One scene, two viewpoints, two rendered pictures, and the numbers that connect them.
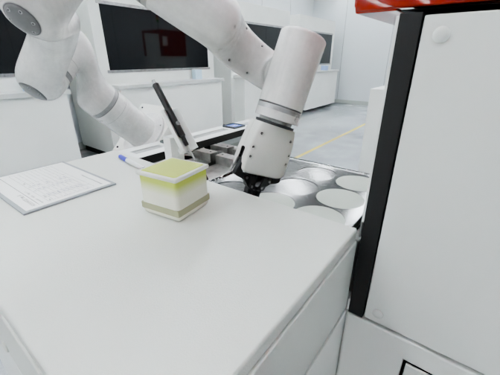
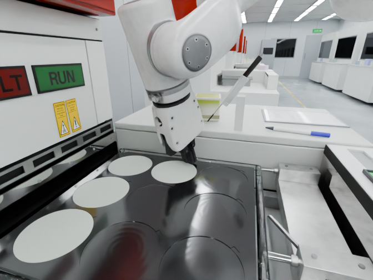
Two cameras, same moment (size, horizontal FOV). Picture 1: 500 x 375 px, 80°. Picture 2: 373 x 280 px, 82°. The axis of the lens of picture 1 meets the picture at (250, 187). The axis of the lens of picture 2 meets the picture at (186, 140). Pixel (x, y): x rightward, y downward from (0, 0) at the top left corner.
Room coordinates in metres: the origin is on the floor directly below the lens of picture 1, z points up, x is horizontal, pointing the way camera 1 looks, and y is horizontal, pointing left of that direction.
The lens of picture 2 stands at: (0.97, -0.17, 1.14)
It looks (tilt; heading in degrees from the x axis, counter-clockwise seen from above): 21 degrees down; 158
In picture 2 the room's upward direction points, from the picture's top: straight up
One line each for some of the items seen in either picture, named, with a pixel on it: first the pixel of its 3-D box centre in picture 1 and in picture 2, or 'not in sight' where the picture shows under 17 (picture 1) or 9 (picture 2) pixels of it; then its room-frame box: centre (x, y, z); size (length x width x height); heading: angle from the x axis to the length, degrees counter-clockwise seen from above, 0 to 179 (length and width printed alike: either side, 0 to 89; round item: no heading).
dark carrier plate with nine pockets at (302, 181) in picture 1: (296, 187); (154, 201); (0.65, -0.11, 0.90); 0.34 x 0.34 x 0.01; 52
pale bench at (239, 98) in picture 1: (250, 68); not in sight; (6.16, -0.01, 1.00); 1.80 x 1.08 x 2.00; 142
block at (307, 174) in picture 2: not in sight; (297, 173); (0.67, 0.21, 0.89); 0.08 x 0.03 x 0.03; 52
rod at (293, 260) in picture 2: not in sight; (281, 258); (0.82, 0.02, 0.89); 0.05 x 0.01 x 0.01; 52
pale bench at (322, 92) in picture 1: (305, 65); not in sight; (7.90, -1.35, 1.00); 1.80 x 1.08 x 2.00; 142
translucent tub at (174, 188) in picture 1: (175, 187); (207, 106); (0.41, 0.11, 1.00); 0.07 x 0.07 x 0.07; 61
